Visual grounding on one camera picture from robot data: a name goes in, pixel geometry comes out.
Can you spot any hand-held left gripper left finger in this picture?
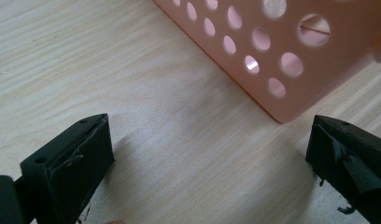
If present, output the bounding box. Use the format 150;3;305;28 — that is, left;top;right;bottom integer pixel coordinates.
20;113;116;224

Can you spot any pink perforated plastic basket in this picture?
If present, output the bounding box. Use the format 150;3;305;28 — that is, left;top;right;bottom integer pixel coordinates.
152;0;381;124

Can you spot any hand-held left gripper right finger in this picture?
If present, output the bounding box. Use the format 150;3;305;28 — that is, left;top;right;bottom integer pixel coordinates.
305;114;381;224

